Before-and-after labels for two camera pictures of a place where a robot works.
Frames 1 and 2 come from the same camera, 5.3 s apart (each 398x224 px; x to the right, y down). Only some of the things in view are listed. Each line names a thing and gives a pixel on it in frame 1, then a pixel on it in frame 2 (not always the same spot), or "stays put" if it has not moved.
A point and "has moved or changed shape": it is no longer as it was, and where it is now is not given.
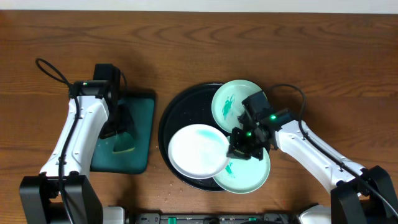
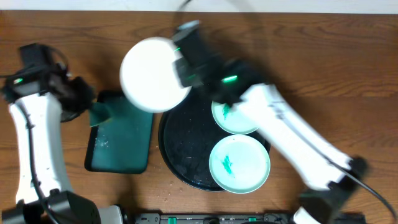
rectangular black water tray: [134, 161] stays put
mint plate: [244, 176] stays put
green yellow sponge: [124, 142] has moved or changed shape
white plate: [198, 151] to [148, 78]
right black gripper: [244, 147] to [181, 69]
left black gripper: [116, 130] to [83, 96]
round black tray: [193, 106] stays put
